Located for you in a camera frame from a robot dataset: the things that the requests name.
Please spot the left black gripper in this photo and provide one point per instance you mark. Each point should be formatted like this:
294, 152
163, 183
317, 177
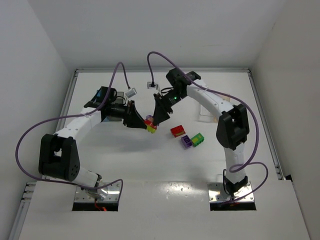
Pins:
130, 113

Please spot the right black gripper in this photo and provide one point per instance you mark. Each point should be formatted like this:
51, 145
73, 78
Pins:
162, 102

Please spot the red rounded lego brick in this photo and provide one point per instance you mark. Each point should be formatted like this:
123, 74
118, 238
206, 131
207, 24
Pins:
150, 124

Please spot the lime green lego brick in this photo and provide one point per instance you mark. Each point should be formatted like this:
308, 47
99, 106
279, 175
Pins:
152, 129

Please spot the red lego brick stack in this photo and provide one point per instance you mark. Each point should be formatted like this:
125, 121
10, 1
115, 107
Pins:
177, 131

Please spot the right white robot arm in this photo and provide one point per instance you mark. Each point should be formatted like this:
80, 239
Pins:
232, 125

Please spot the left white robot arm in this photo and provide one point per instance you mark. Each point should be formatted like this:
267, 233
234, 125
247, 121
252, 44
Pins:
59, 157

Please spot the dark grey container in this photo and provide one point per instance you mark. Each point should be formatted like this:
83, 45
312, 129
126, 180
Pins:
120, 98

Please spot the purple lego brick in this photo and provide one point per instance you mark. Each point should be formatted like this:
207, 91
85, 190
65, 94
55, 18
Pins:
186, 141

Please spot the clear plastic container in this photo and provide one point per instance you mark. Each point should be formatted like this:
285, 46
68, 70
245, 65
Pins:
205, 116

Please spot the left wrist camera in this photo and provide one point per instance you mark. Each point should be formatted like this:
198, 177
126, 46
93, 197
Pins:
130, 93

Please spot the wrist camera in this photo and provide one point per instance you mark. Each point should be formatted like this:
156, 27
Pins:
130, 93
153, 85

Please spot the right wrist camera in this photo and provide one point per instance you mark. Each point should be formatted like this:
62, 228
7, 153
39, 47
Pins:
153, 85

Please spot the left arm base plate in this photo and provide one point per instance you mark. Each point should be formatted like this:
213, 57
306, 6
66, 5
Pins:
107, 195

